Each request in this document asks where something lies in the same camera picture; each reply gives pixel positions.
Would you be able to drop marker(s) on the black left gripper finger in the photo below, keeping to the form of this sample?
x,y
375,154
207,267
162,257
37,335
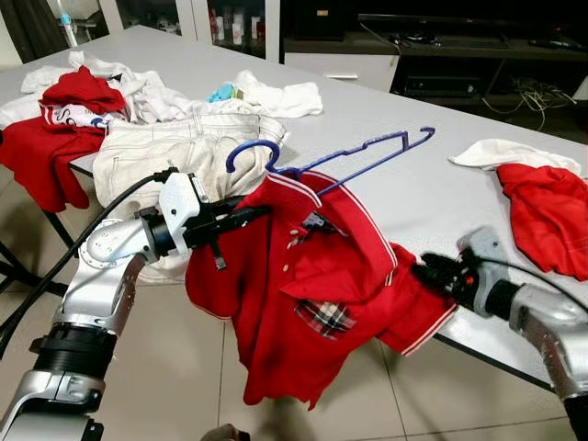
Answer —
x,y
248,215
219,257

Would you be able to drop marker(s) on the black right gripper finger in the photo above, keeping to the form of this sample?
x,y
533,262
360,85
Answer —
x,y
441,283
434,266

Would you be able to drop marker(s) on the cream jeans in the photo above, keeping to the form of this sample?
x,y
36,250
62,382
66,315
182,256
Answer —
x,y
165,152

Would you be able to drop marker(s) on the red knit garment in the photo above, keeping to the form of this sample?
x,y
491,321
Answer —
x,y
551,216

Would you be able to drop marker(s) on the red polo shirt plaid patch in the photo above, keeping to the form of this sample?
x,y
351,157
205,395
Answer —
x,y
303,331

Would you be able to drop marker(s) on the purple plastic hanger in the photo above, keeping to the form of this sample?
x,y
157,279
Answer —
x,y
367,156

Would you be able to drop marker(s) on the red t-shirt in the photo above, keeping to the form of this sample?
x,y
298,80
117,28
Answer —
x,y
37,156

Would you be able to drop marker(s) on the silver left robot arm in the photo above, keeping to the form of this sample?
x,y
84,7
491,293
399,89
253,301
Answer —
x,y
101,276

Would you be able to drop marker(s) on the white garment blue print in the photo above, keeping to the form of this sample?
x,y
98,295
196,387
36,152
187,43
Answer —
x,y
78,114

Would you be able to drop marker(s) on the wooden TV stand white drawer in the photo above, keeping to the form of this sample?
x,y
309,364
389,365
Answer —
x,y
340,69

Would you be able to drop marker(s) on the black set-top box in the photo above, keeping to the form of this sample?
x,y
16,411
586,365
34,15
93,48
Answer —
x,y
439,86

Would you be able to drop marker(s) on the black metal leg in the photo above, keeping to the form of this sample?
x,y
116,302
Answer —
x,y
23,262

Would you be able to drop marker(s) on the red white bottle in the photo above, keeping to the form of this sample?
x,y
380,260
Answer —
x,y
257,28

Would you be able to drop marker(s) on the white glass-door cabinet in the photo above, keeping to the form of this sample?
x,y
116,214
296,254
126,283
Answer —
x,y
273,28

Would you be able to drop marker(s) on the black television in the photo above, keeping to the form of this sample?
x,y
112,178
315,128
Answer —
x,y
450,26

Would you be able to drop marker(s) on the dark grey curtain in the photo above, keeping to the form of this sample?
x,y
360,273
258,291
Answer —
x,y
32,28

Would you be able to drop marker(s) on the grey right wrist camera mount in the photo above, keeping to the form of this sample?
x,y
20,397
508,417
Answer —
x,y
482,257

